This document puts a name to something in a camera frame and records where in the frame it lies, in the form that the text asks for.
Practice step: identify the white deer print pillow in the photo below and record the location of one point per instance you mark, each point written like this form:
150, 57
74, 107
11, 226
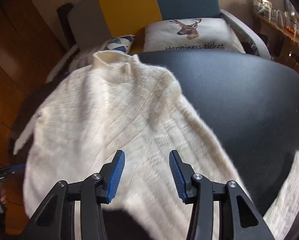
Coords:
194, 33

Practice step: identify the wooden shelf with jars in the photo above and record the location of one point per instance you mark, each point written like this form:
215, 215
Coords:
286, 52

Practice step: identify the white knitted sweater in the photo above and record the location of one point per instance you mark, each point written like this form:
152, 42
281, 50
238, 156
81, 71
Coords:
119, 119

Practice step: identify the black sofa leg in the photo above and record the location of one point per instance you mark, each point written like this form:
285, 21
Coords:
63, 12

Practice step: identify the grey yellow blue sofa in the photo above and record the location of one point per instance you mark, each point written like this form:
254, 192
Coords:
94, 22

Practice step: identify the black leather ottoman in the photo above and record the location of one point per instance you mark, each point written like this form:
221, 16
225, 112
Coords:
239, 97

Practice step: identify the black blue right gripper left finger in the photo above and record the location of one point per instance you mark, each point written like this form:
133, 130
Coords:
55, 216

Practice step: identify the blue triangle pattern pillow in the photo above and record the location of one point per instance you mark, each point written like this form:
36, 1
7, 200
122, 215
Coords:
122, 43

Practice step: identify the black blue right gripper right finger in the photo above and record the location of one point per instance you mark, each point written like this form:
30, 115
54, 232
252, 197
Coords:
239, 218

